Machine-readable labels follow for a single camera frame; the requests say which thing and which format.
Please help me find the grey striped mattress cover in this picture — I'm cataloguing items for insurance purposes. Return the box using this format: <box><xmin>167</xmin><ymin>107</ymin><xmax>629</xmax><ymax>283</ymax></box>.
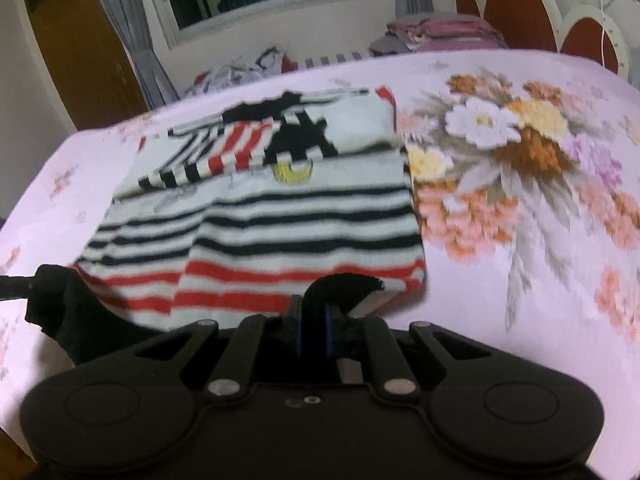
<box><xmin>293</xmin><ymin>51</ymin><xmax>372</xmax><ymax>70</ymax></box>

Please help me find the striped knit sweater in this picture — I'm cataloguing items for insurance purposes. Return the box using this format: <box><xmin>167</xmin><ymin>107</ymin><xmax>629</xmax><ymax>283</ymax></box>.
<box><xmin>24</xmin><ymin>84</ymin><xmax>429</xmax><ymax>366</ymax></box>

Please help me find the stack of folded pink bedding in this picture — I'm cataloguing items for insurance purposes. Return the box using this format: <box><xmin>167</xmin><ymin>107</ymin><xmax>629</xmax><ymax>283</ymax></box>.
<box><xmin>369</xmin><ymin>13</ymin><xmax>508</xmax><ymax>56</ymax></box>

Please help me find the pink floral bed sheet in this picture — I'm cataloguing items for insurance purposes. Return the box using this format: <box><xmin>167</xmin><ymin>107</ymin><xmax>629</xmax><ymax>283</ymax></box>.
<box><xmin>1</xmin><ymin>50</ymin><xmax>639</xmax><ymax>479</ymax></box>

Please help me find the red and white headboard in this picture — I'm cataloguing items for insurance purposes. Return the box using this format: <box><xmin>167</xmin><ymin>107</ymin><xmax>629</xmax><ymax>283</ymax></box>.
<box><xmin>454</xmin><ymin>0</ymin><xmax>631</xmax><ymax>80</ymax></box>

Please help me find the white wall charger with cable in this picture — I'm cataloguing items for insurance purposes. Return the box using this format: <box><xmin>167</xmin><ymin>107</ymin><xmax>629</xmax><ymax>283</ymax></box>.
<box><xmin>591</xmin><ymin>0</ymin><xmax>626</xmax><ymax>74</ymax></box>

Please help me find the crumpled grey clothes pile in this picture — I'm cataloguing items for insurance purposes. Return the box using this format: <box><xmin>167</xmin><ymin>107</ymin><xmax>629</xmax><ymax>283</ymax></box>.
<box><xmin>182</xmin><ymin>46</ymin><xmax>288</xmax><ymax>99</ymax></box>

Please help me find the brown wooden door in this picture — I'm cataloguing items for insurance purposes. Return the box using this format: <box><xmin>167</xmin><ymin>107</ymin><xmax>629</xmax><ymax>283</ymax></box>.
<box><xmin>25</xmin><ymin>0</ymin><xmax>148</xmax><ymax>130</ymax></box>

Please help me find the left grey curtain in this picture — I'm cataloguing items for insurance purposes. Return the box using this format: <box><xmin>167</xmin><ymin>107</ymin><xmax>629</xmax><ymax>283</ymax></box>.
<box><xmin>100</xmin><ymin>0</ymin><xmax>179</xmax><ymax>110</ymax></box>

